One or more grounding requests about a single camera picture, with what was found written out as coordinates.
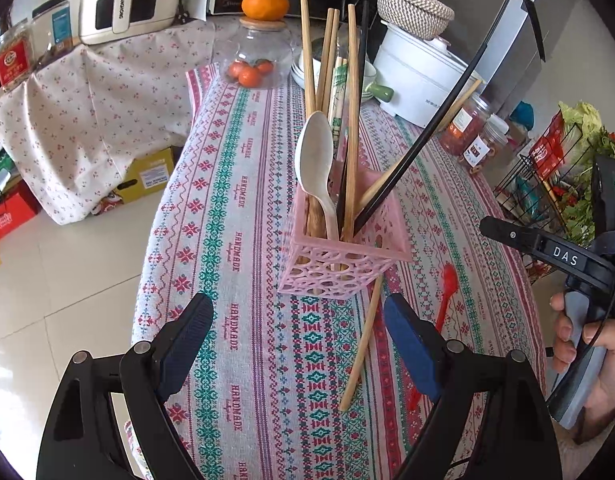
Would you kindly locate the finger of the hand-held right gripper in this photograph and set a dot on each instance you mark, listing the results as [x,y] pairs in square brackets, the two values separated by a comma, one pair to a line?
[507,235]

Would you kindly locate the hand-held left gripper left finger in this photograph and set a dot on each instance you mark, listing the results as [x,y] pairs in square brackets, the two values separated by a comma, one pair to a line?
[187,340]

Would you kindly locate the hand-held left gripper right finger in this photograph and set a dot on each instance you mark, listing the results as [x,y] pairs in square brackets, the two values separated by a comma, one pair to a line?
[412,345]

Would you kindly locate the wooden chopstick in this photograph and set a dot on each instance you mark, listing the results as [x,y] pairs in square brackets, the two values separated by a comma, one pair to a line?
[325,55]
[307,50]
[360,350]
[333,55]
[465,100]

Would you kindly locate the pink plastic utensil basket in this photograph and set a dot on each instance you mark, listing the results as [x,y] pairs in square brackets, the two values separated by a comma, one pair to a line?
[332,270]

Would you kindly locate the plastic-wrapped wooden chopsticks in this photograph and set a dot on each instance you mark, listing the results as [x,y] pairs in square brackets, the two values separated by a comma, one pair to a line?
[340,90]

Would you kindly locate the person's right hand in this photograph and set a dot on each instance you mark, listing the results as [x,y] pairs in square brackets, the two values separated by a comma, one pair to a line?
[612,375]

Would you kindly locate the red plastic spoon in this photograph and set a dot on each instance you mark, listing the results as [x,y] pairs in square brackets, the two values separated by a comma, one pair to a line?
[446,285]

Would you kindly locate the red snack packet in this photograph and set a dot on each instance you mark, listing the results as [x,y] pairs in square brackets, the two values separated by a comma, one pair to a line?
[545,152]

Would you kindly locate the jar of orange dried fruit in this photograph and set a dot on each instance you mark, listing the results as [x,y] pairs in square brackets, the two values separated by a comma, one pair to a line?
[487,145]

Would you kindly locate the striped embroidered tablecloth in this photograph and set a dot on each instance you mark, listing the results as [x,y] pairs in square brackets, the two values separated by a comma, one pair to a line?
[247,260]

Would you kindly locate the jar of red dried berries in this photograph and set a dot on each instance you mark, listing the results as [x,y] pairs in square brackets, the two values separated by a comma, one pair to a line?
[462,130]

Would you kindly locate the black chopstick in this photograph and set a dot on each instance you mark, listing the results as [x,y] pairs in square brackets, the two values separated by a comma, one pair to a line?
[427,132]

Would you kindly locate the green leafy vegetables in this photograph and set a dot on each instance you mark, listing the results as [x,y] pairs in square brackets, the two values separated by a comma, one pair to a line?
[582,120]

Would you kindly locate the wooden chopsticks in basket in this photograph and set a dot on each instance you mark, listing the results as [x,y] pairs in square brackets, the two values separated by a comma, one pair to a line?
[343,195]

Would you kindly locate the yellow cardboard box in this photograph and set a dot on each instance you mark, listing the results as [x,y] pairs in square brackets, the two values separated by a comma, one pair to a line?
[147,175]

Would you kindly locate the white electric steamer pot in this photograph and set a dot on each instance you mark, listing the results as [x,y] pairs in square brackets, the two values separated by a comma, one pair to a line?
[417,75]

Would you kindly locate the white plastic spoon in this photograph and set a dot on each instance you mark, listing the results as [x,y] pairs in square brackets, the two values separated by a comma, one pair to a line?
[312,155]

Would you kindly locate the red cardboard box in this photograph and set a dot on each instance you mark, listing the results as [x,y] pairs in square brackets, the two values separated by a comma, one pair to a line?
[9,220]

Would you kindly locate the white small-flower cloth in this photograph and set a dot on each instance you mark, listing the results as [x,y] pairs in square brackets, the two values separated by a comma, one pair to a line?
[87,125]

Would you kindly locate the woven lidded basket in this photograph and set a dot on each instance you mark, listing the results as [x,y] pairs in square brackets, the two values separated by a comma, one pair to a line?
[412,10]

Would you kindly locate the small mandarin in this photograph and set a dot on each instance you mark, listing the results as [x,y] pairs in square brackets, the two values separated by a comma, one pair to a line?
[264,66]
[235,70]
[250,77]

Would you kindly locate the glass jar with wooden lid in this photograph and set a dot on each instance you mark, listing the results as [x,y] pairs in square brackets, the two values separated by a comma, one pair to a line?
[267,45]

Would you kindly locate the red label glass jar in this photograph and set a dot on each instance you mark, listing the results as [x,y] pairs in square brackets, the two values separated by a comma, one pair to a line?
[14,60]

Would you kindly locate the black lid blue label jar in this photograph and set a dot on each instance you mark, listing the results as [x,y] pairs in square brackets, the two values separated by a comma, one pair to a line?
[62,25]

